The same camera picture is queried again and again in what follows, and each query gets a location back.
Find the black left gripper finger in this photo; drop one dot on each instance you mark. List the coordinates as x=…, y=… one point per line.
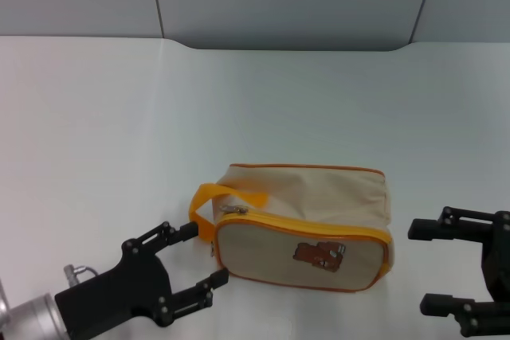
x=191, y=296
x=167, y=234

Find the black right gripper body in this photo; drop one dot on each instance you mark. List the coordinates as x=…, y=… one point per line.
x=498, y=256

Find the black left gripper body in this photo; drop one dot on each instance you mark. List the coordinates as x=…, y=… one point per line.
x=135, y=276

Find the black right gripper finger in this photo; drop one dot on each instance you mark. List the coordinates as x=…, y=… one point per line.
x=478, y=314
x=458, y=226

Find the beige food bag orange trim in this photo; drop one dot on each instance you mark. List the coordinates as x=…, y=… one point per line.
x=279, y=252

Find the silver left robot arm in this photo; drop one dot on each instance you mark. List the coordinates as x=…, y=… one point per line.
x=32, y=318

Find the metal zipper pull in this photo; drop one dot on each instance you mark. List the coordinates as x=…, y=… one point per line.
x=235, y=209

